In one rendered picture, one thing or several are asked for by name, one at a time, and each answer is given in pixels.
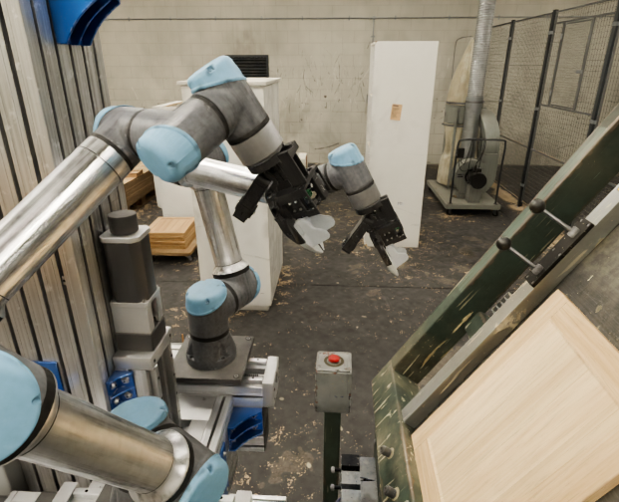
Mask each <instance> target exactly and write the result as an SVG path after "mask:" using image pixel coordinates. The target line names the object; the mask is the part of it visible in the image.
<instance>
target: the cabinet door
mask: <svg viewBox="0 0 619 502"><path fill-rule="evenodd" d="M412 440H413V446H414V451H415V457H416V462H417V468H418V473H419V479H420V484H421V490H422V495H423V501H424V502H595V501H596V500H598V499H599V498H601V497H602V496H603V495H605V494H606V493H607V492H609V491H610V490H611V489H613V488H614V487H615V486H617V485H618V484H619V351H618V350H617V349H616V348H615V347H614V346H613V345H612V344H611V343H610V341H609V340H608V339H607V338H606V337H605V336H604V335H603V334H602V333H601V332H600V331H599V330H598V329H597V328H596V327H595V326H594V325H593V324H592V323H591V322H590V321H589V319H588V318H587V317H586V316H585V315H584V314H583V313H582V312H581V311H580V310H579V309H578V308H577V307H576V306H575V305H574V304H573V303H572V302H571V301H570V300H569V299H568V298H567V296H566V295H565V294H564V293H562V292H561V291H559V290H556V291H555V292H554V293H553V294H552V295H551V296H550V297H549V298H548V299H547V300H546V301H545V302H544V303H543V304H542V305H541V306H540V307H539V308H538V309H537V310H536V311H535V312H534V313H533V314H532V315H531V316H530V317H529V318H528V319H527V320H526V321H525V322H524V323H523V324H522V325H521V326H520V327H519V328H518V329H517V330H516V331H515V332H514V333H513V334H512V335H511V336H510V337H509V338H508V339H507V340H506V341H505V342H504V343H503V344H502V345H501V346H500V347H499V348H498V349H497V350H496V351H495V352H494V353H493V354H492V355H491V356H490V357H489V358H488V359H487V360H486V361H485V362H484V363H483V364H482V365H481V366H480V367H479V368H478V369H477V370H476V371H475V372H474V373H473V374H472V375H471V376H470V377H469V378H468V379H467V380H466V381H465V382H464V383H463V384H462V385H461V386H460V387H459V388H458V389H457V390H456V391H455V392H454V393H453V394H452V395H451V396H450V397H449V398H448V399H447V400H446V401H445V402H444V403H443V404H442V405H441V406H440V407H439V408H438V409H437V410H436V411H435V412H434V413H433V414H432V415H431V416H430V417H429V418H428V419H427V420H426V421H425V422H424V423H423V424H422V425H421V426H420V427H419V428H418V429H417V430H416V431H415V432H414V433H413V434H412Z"/></svg>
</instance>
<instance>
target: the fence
mask: <svg viewBox="0 0 619 502"><path fill-rule="evenodd" d="M618 188H619V184H618V185H617V186H616V187H615V188H614V189H613V190H612V191H611V192H610V193H609V194H608V195H607V196H606V197H605V198H604V199H603V201H602V202H601V203H600V204H599V205H598V206H597V207H596V208H595V209H594V210H593V211H592V212H591V213H590V214H589V215H588V216H587V217H586V218H585V219H587V220H588V221H590V222H592V223H593V224H594V225H595V226H594V227H593V228H592V229H591V230H590V231H589V232H588V233H587V234H586V235H585V236H584V237H583V238H582V239H581V240H580V241H579V242H578V243H577V244H576V245H575V246H574V247H573V248H572V249H571V251H570V252H569V253H568V254H567V255H566V256H565V257H564V258H563V259H562V260H561V261H560V262H559V263H558V264H557V265H556V266H555V267H554V268H553V269H552V270H551V271H550V272H549V273H548V274H547V275H546V276H545V277H544V278H543V279H542V280H541V281H540V282H539V283H538V284H537V285H536V286H535V287H534V288H533V287H531V286H530V285H529V284H528V282H527V281H525V282H524V283H523V284H522V285H521V286H520V287H519V288H518V289H517V290H516V291H515V292H514V293H513V294H512V295H511V296H510V298H509V299H508V300H507V301H506V302H505V303H504V304H503V305H502V306H501V307H500V308H499V309H498V310H497V311H496V312H495V313H494V314H493V315H492V316H491V317H490V318H489V319H488V320H487V322H486V323H485V324H484V325H483V326H482V327H481V328H480V329H479V330H478V331H477V332H476V333H475V334H474V335H473V336H472V337H471V338H470V339H469V340H468V341H467V342H466V343H465V344H464V346H463V347H462V348H461V349H460V350H459V351H458V352H457V353H456V354H455V355H454V356H453V357H452V358H451V359H450V360H449V361H448V362H447V363H446V364H445V365H444V366H443V367H442V369H441V370H440V371H439V372H438V373H437V374H436V375H435V376H434V377H433V378H432V379H431V380H430V381H429V382H428V383H427V384H426V385H425V386H424V387H423V388H422V389H421V390H420V391H419V393H418V394H417V395H416V396H415V397H414V398H413V399H412V400H411V401H410V402H409V403H408V404H407V405H406V406H405V407H404V408H403V409H402V415H403V421H404V423H406V424H407V425H409V426H411V427H413V428H415V427H416V426H417V425H418V424H419V423H420V422H421V421H422V420H423V419H424V418H425V417H426V416H427V415H428V414H429V413H430V412H431V411H432V410H433V409H434V408H435V407H436V406H437V405H438V404H439V403H440V402H441V401H442V400H443V399H444V398H445V397H446V396H447V395H448V394H449V393H450V392H451V391H452V390H453V389H454V388H455V387H456V386H457V385H458V384H459V383H460V382H461V381H462V380H463V379H464V378H465V377H466V376H467V375H468V374H469V373H470V372H471V371H472V370H473V369H474V368H475V367H476V366H477V365H478V364H479V363H480V362H481V361H482V360H483V359H484V358H485V357H486V356H487V355H488V354H489V353H490V352H491V351H492V350H493V349H494V348H495V347H496V346H497V345H498V344H499V343H500V342H501V341H502V340H503V339H504V338H505V337H506V336H507V335H508V334H509V333H510V332H511V331H512V330H513V329H514V328H515V327H516V326H517V325H518V324H519V323H520V322H521V321H522V320H523V319H524V318H525V317H526V316H527V315H528V314H529V313H530V312H531V311H532V310H533V309H534V308H535V307H536V306H537V305H538V304H539V303H540V302H541V301H542V300H543V299H544V298H545V297H546V296H547V295H548V294H549V293H550V292H551V291H552V290H553V289H554V288H555V287H556V286H557V285H558V284H559V283H560V282H561V281H562V280H563V279H564V278H565V277H566V276H567V275H568V274H569V273H570V272H571V271H572V270H573V269H574V268H575V267H576V266H577V265H578V264H579V263H580V262H581V261H582V260H583V259H584V258H585V257H586V256H587V255H588V254H589V253H590V252H591V251H592V250H593V249H594V248H595V247H596V246H597V245H598V244H599V243H600V242H601V241H602V240H603V239H604V238H605V237H606V236H607V235H608V234H609V233H610V232H611V231H612V230H613V229H614V228H615V227H616V226H617V225H618V224H619V190H617V189H618Z"/></svg>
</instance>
